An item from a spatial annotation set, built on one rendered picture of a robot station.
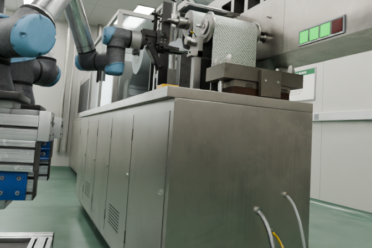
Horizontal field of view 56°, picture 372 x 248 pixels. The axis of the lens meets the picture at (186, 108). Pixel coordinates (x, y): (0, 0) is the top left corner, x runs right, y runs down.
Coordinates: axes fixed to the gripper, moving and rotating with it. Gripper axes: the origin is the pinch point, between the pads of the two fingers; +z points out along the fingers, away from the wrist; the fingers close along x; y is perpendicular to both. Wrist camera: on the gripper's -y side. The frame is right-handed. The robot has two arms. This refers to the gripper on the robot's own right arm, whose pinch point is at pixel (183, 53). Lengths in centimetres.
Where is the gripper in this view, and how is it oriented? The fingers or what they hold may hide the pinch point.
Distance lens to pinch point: 156.9
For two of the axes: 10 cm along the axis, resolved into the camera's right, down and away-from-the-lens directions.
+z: 9.1, 0.9, 4.0
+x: -4.0, 0.5, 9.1
